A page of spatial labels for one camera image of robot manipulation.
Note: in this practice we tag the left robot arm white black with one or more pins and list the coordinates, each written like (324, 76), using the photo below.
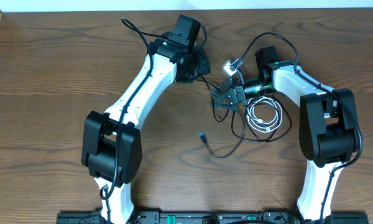
(111, 147)

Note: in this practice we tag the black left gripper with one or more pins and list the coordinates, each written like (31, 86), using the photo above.
(203, 63)

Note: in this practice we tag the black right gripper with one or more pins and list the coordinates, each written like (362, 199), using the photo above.
(237, 94)

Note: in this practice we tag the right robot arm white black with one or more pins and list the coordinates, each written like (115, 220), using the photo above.
(329, 134)

